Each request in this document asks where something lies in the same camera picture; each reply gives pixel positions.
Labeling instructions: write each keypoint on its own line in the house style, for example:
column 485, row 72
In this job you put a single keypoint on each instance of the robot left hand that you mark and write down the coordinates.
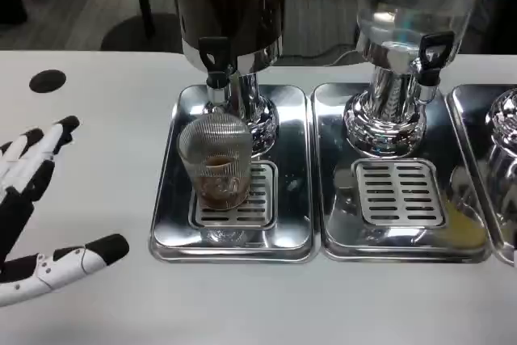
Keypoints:
column 20, row 179

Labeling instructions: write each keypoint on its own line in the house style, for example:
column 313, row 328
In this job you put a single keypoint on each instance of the black tap of dark dispenser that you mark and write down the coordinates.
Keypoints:
column 214, row 58

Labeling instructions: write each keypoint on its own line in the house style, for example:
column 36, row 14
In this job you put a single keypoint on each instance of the black stand with round base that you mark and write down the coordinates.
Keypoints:
column 133, row 36

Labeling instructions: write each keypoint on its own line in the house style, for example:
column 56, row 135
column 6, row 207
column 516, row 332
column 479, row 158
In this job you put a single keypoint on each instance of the clear ribbed glass cup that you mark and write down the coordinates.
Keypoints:
column 216, row 159

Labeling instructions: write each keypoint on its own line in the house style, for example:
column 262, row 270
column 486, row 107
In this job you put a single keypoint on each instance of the drink dispenser with clear tank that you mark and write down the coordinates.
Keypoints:
column 408, row 1

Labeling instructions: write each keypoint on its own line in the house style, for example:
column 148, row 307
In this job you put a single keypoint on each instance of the black tap of clear dispenser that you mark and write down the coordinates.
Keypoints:
column 433, row 54

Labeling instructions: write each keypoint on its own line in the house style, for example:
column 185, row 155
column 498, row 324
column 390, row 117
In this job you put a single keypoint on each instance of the black round table grommet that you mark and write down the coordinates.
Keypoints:
column 47, row 81

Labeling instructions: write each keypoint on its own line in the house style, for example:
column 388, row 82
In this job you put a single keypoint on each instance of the steel base tray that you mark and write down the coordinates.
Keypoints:
column 335, row 151
column 295, row 167
column 468, row 119

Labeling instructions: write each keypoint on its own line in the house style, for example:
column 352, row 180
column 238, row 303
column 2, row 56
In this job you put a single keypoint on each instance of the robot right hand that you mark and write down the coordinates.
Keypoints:
column 515, row 258

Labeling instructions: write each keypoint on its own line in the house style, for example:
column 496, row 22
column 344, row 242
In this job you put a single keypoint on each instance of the drink dispenser with dark tank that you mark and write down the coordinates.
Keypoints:
column 230, row 1

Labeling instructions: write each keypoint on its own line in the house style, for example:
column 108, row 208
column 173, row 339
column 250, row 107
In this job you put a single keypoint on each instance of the steel drip grid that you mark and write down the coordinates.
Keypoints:
column 400, row 193
column 260, row 203

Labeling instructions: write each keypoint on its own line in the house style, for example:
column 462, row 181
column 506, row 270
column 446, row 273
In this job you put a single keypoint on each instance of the chrome drink dispenser column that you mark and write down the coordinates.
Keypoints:
column 505, row 119

